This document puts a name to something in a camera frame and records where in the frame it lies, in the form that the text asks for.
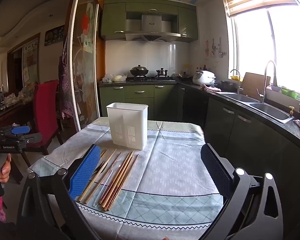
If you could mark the black pot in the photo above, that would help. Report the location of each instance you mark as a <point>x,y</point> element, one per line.
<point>227,86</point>

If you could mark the steel double sink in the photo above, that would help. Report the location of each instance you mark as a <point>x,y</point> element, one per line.
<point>270,110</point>

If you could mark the yellow pump dispenser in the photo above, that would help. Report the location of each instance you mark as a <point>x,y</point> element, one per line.
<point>291,111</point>

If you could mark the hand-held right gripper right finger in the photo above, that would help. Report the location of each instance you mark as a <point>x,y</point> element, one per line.
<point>216,170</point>

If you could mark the reddish brown wooden chopstick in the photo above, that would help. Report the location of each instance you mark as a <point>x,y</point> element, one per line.
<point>127,175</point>
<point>123,175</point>

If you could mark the green kitchen cabinets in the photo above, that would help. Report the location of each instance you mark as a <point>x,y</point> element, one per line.
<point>112,17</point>
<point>137,97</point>

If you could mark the green lower kitchen cabinets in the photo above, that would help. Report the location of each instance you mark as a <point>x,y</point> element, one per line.
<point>137,97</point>

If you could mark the red cushioned wooden chair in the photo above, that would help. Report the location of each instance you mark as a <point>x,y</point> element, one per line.
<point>46,105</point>

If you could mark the clear plastic spoon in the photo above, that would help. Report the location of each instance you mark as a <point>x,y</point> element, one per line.
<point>98,200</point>

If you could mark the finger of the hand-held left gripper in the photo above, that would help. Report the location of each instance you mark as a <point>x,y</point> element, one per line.
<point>20,130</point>
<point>32,138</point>

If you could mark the green upper kitchen cabinets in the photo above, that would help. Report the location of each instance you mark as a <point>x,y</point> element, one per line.
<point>112,17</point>

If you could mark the white plastic utensil holder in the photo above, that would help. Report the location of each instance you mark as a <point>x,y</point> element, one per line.
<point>127,126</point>

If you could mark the checked hanging apron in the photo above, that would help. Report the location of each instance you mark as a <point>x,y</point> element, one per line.
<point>67,90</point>

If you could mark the person's left hand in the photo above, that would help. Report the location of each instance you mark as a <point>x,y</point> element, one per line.
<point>3,168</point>

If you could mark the black wall board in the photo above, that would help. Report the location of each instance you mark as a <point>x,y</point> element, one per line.
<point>55,35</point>

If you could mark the wall poster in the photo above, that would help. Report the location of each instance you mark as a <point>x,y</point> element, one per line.
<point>30,62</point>

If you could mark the brown cutting board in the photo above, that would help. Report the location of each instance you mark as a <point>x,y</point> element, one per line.
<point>253,85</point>

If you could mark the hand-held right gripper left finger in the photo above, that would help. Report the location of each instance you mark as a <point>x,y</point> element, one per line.
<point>86,172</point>

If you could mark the black kitchen countertop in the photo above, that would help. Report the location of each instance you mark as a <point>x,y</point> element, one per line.
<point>297,135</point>

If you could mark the steel range hood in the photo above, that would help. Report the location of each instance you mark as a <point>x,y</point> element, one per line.
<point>152,25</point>

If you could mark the green bowls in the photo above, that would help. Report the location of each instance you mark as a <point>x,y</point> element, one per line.
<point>287,92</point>

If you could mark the pink cloth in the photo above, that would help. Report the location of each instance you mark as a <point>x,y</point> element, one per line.
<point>211,88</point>

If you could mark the small steel faucet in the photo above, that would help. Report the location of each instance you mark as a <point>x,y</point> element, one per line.
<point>238,85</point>

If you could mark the black fork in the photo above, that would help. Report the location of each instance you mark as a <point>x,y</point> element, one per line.
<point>101,169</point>

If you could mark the pale green patterned tablecloth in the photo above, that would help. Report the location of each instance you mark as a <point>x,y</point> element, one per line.
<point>165,167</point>

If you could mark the white rice cooker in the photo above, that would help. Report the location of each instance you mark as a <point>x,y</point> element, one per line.
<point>203,77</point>

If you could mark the light bamboo chopstick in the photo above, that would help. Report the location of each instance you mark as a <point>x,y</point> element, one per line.
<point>103,153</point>
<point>87,189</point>
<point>115,161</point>

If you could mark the tall steel faucet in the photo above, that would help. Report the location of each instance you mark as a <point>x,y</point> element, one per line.
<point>265,80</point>

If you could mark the black kettle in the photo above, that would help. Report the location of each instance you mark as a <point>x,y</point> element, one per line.
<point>162,72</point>

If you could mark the flower printed sliding door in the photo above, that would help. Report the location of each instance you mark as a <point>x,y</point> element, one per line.
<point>86,67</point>

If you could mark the gas stove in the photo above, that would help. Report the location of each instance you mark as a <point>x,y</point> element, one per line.
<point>152,78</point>

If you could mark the white plastic bag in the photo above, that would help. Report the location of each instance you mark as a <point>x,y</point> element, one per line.
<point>115,78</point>

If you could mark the cluttered wooden side table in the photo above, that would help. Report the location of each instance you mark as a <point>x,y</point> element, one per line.
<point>15,105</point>

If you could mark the wall hooks with utensils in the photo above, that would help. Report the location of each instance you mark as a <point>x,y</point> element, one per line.
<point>215,47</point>

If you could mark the black wok with lid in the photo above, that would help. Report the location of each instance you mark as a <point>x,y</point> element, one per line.
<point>139,70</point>

